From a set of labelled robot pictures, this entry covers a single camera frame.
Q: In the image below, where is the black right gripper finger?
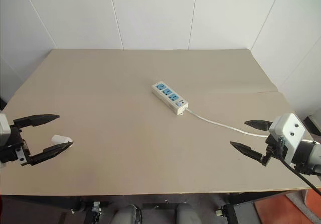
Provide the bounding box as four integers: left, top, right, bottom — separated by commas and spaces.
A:
244, 120, 273, 134
229, 141, 264, 163

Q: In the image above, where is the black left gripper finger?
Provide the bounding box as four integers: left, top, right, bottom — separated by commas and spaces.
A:
27, 140, 74, 167
13, 113, 61, 129

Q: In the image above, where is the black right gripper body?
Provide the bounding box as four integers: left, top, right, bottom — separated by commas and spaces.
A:
260, 134, 286, 168

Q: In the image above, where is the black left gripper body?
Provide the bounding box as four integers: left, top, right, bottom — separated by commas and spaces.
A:
0, 125, 33, 167

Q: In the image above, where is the small white object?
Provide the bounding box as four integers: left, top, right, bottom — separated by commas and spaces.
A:
51, 134, 74, 149

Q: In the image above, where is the white power strip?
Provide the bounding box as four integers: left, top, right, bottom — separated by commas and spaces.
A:
151, 81, 190, 116

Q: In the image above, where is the dark box with white top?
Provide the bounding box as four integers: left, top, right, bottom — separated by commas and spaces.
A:
302, 114, 321, 136

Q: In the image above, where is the grey rounded shape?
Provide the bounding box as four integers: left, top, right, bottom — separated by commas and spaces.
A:
175, 203, 200, 224
116, 204, 142, 224

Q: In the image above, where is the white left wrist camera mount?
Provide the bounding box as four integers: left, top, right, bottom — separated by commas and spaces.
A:
0, 113, 12, 136

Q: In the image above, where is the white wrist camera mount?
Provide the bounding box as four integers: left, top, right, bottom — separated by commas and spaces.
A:
269, 112, 306, 164
0, 113, 12, 136

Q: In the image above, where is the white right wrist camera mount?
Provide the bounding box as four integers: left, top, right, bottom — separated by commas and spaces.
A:
269, 112, 306, 164

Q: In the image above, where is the white power cable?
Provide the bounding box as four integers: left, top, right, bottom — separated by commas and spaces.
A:
184, 108, 271, 138

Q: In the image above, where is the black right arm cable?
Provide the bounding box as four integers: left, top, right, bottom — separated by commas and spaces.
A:
275, 138, 321, 197

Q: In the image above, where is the black table frame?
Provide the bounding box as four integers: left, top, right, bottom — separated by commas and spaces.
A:
0, 188, 313, 224

